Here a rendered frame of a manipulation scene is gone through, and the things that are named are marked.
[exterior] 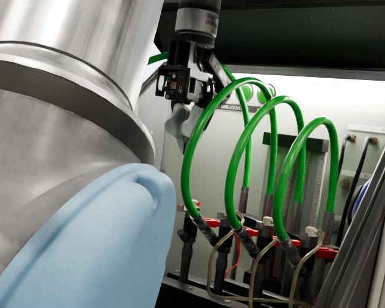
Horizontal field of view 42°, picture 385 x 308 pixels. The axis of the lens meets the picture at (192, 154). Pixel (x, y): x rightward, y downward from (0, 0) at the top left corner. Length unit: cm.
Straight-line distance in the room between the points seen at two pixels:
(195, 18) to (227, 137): 45
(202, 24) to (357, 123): 42
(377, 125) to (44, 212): 99
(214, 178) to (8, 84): 111
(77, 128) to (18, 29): 6
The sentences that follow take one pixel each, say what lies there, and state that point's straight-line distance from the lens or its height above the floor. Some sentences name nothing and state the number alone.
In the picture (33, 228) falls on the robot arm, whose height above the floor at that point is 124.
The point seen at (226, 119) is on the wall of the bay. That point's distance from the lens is 127.
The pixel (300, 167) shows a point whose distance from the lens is 99.
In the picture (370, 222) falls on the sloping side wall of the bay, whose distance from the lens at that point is 82.
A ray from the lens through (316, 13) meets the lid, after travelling 109.
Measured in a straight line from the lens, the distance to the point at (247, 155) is 114.
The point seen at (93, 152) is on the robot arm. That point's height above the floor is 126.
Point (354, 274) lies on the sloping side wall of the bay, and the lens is 76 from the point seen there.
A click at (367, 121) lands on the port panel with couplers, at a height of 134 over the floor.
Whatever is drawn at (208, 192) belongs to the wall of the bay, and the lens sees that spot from 130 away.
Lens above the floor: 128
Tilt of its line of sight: 3 degrees down
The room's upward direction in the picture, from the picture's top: 8 degrees clockwise
